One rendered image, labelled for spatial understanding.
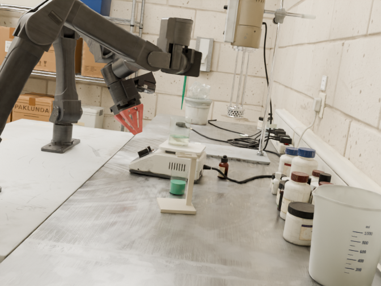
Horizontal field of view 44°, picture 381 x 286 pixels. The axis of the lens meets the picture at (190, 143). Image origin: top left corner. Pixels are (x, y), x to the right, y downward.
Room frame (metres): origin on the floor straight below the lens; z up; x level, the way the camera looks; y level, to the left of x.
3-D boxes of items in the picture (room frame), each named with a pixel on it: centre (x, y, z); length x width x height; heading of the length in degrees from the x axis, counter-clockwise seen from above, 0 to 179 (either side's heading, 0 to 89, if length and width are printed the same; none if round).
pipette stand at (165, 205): (1.03, 0.02, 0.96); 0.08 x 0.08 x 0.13; 12
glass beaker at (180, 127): (1.31, 0.04, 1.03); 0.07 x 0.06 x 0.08; 154
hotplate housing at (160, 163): (1.32, 0.05, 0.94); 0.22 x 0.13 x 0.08; 81
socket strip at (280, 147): (2.02, -0.39, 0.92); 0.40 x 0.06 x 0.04; 178
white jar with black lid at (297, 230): (0.92, -0.25, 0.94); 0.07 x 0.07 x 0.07
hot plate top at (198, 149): (1.31, 0.02, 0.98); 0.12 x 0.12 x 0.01; 81
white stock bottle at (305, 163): (1.27, -0.32, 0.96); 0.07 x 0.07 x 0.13
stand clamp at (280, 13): (1.75, -0.26, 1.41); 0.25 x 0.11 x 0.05; 88
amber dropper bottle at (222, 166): (1.34, -0.11, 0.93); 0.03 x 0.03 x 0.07
